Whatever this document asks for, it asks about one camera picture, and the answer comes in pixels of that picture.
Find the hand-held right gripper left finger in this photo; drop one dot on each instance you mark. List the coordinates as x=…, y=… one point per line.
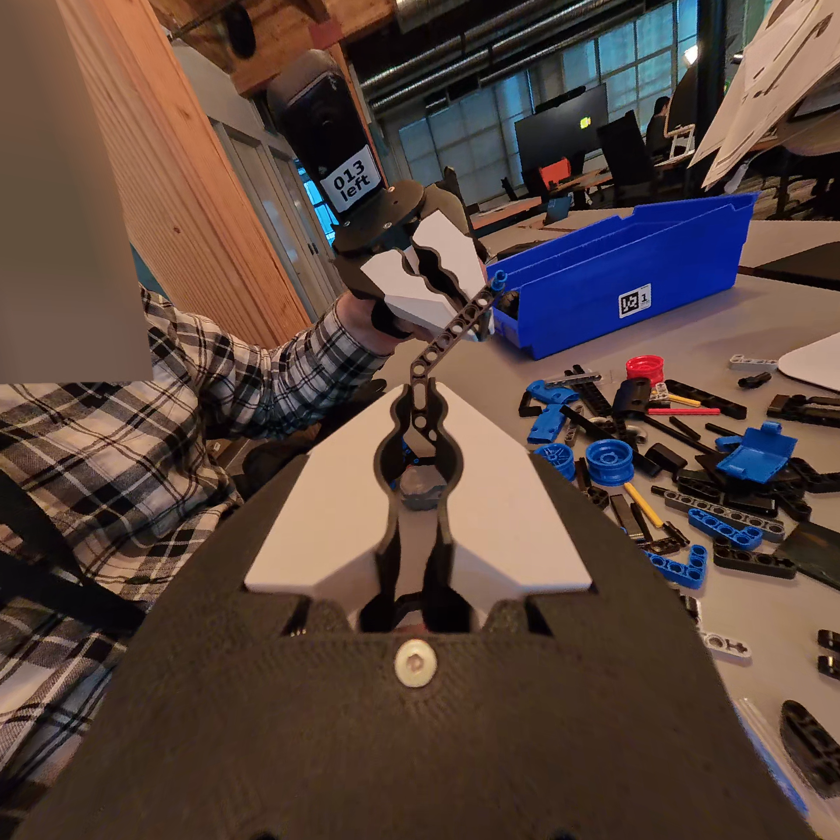
x=321, y=518

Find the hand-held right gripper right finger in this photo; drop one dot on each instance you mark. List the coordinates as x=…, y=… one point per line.
x=512, y=518

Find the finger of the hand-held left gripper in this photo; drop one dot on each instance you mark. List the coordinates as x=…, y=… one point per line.
x=400, y=289
x=446, y=249

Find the black beam piece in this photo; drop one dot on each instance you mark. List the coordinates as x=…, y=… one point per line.
x=433, y=354

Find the instruction booklet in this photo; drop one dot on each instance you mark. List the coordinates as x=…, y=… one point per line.
x=754, y=79

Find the person's left forearm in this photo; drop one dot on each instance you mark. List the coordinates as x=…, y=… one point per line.
x=262, y=374

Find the person's left hand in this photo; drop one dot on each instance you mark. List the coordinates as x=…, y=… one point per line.
x=358, y=312

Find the blue toy wheel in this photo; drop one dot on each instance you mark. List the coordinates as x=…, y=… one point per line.
x=556, y=459
x=610, y=463

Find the blue flat panel piece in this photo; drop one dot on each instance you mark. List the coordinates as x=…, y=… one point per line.
x=548, y=423

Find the blue curved panel piece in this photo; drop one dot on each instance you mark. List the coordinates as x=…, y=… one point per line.
x=551, y=392

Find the yellow axle rod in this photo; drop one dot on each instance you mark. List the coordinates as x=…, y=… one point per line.
x=643, y=504
x=682, y=399

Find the pile of black building pieces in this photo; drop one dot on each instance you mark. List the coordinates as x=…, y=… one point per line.
x=590, y=394

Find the blue plastic bin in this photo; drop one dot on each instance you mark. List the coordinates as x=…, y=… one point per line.
x=590, y=295

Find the large dark monitor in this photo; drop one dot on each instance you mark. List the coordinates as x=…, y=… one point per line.
x=561, y=128

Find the dark grey holed beam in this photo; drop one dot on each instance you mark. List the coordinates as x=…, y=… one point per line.
x=695, y=504

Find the light grey connector piece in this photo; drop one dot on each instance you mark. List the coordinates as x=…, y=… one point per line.
x=659, y=392

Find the red axle rod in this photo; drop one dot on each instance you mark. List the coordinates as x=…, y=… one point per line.
x=682, y=411

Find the red toy wheel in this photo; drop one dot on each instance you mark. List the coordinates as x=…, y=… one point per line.
x=646, y=367

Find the long black holed beam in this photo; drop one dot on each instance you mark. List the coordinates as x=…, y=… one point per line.
x=715, y=400

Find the white cross hole connector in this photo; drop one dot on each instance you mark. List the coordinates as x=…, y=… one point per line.
x=725, y=644

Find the blue angled panel piece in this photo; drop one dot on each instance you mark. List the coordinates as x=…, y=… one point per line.
x=754, y=459

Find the light grey short beam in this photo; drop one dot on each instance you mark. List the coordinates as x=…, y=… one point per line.
x=754, y=359

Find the black square panel piece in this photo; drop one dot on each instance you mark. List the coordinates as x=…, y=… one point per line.
x=814, y=554

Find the black curved panel piece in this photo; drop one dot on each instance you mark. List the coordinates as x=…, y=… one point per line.
x=810, y=748

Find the black rectangular frame piece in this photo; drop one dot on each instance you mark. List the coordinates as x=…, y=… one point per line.
x=800, y=410

